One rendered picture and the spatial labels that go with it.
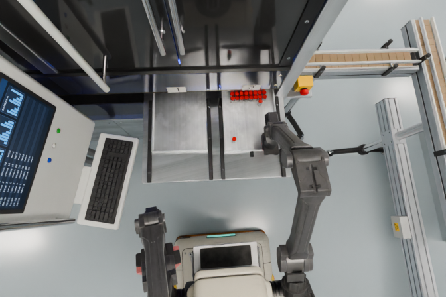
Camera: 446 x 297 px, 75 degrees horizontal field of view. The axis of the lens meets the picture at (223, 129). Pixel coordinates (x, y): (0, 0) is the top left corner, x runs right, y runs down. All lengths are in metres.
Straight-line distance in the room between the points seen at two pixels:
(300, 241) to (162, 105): 0.92
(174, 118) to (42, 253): 1.53
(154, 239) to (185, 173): 0.59
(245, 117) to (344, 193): 1.26
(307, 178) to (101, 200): 1.04
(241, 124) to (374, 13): 2.06
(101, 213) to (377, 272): 1.94
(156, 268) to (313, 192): 0.42
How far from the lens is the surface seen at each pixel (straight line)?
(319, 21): 0.97
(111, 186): 1.51
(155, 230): 0.87
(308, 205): 0.79
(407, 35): 1.94
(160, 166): 1.41
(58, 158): 1.38
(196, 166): 1.38
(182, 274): 2.02
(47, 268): 2.57
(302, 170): 0.75
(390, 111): 2.12
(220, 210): 2.25
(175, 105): 1.47
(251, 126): 1.43
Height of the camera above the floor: 2.25
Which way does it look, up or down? 75 degrees down
